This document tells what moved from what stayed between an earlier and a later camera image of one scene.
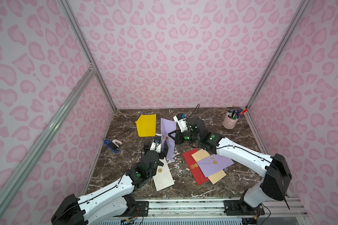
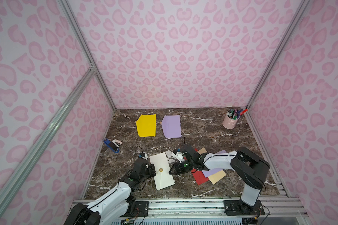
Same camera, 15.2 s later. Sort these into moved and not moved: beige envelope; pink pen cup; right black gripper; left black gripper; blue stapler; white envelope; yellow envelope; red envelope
Moved: right black gripper; left black gripper
Not moved: white envelope; beige envelope; blue stapler; yellow envelope; pink pen cup; red envelope
